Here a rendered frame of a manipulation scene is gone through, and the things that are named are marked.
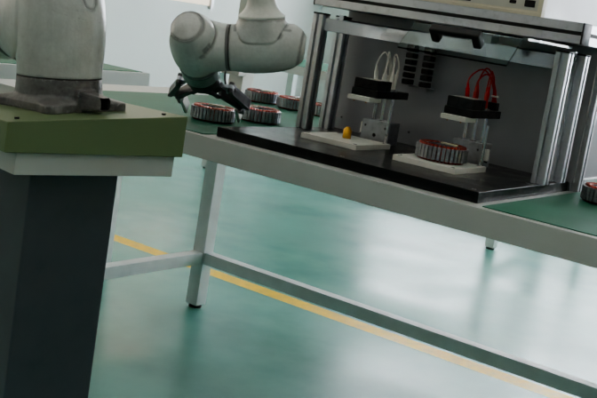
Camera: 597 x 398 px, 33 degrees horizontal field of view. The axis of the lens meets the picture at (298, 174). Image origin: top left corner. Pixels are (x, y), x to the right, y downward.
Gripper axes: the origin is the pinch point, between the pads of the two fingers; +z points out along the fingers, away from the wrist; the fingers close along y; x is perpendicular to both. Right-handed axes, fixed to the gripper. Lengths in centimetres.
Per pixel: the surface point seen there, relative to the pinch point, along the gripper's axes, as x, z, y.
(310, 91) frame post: -7.7, -3.7, -23.1
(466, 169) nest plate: 15, -27, -62
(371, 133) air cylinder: 0.6, -4.2, -39.7
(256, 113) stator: -5.6, 9.6, -8.9
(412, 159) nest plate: 15, -27, -51
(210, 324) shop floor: 31, 101, 6
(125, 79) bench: -46, 91, 55
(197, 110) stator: 2.1, -3.3, 2.9
